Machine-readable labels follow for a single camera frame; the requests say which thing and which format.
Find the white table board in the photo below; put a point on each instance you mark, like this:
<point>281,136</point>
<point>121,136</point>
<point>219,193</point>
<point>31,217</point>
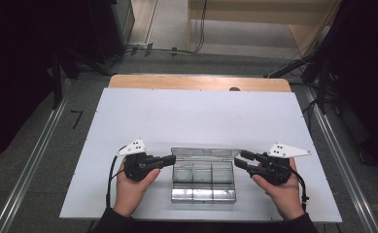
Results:
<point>193,116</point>

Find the wooden table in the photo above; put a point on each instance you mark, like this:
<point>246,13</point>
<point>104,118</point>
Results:
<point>177,82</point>

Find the dark cabinet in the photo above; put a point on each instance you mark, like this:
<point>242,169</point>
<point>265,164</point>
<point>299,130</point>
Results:
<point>118,26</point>

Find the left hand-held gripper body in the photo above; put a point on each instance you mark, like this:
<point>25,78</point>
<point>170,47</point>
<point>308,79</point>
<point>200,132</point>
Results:
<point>138,168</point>

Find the black metal stand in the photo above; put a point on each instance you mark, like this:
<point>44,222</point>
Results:
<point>287,68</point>
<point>57,84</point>

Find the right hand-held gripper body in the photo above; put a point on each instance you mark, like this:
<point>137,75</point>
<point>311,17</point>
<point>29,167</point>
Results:
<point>275,171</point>

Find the light wooden platform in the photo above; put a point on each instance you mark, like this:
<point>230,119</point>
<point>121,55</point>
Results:
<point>241,13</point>

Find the person's left hand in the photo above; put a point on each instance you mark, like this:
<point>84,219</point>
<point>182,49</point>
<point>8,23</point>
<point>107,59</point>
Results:
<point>131,197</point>

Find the person's right hand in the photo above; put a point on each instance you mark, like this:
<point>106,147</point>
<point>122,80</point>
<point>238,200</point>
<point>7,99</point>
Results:
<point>283,200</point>

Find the metal floor rail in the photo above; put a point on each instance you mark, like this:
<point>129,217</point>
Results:
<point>31,165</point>
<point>358,200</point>

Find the black curtain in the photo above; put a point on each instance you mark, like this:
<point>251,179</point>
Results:
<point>371,81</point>
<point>15,64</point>

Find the clear grey compartment box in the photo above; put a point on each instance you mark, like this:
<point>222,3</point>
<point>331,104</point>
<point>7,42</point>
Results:
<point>202,181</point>

